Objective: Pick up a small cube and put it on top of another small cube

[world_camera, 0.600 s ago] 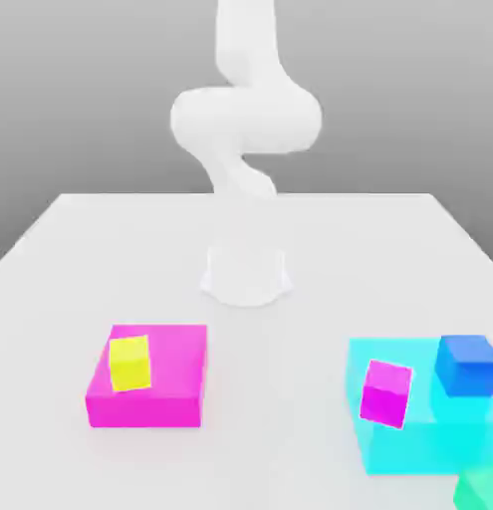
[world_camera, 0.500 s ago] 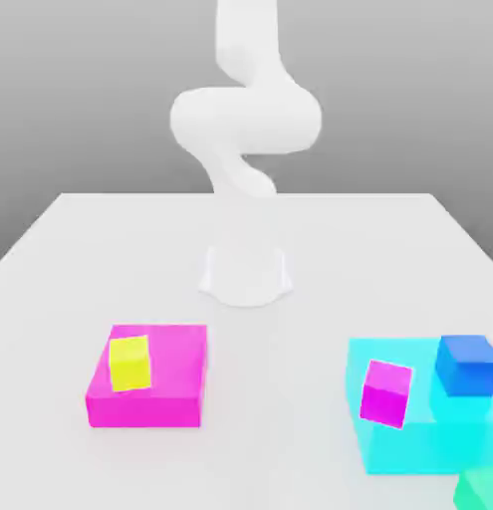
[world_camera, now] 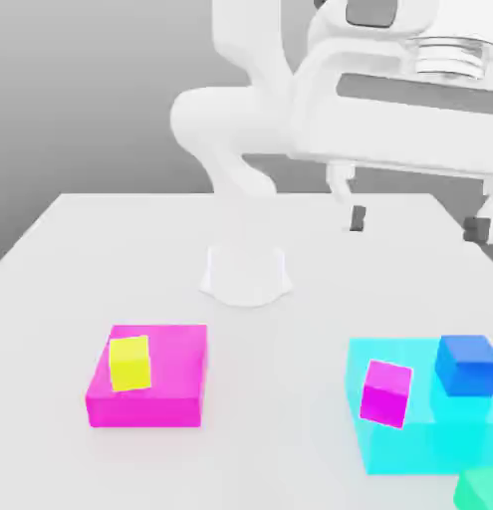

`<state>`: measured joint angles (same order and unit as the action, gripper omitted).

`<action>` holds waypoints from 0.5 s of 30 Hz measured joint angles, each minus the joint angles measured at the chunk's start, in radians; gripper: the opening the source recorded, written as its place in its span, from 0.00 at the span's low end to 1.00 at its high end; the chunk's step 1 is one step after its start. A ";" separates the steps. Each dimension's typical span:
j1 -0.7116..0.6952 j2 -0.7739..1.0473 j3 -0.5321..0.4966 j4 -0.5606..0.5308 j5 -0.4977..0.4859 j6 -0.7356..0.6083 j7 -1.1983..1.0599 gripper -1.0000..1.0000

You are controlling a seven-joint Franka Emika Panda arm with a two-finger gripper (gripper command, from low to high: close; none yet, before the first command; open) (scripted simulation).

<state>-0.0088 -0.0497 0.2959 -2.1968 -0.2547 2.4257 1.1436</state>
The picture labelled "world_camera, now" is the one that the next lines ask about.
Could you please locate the large magenta box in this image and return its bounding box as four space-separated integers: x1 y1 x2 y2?
85 323 208 429

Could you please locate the large cyan box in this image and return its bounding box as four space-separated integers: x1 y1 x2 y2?
345 337 493 476

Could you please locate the small magenta cube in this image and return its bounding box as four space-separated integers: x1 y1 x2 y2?
359 359 413 430

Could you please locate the small green cube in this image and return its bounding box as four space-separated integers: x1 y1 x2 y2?
452 463 493 510

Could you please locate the small yellow cube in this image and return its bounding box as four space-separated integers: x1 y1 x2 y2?
109 335 152 392

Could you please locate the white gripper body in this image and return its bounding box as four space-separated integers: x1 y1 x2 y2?
287 46 493 178

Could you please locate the small blue cube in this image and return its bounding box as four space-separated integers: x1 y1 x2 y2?
433 334 493 398

